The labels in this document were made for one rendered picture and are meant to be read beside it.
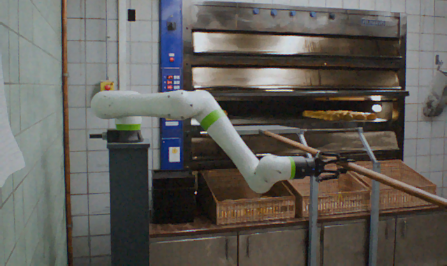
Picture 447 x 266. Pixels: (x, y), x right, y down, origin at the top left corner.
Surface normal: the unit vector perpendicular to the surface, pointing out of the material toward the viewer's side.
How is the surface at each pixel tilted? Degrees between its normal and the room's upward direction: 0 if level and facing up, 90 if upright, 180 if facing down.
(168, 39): 90
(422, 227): 91
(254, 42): 70
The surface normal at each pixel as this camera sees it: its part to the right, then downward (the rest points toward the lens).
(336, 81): 0.25, -0.28
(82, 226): 0.27, 0.07
